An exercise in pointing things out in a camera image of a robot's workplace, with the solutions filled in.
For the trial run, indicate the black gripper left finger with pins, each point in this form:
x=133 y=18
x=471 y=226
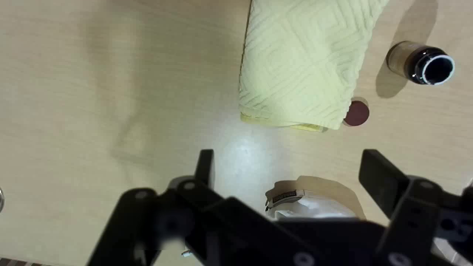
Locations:
x=142 y=226

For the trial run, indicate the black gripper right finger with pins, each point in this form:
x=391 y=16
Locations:
x=418 y=211

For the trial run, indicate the small brown bottle black neck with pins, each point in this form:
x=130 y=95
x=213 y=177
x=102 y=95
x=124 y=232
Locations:
x=418 y=64

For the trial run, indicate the dark red round disc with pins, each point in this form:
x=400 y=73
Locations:
x=357 y=114

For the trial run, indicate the yellow folded towel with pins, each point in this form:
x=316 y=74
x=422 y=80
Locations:
x=295 y=59

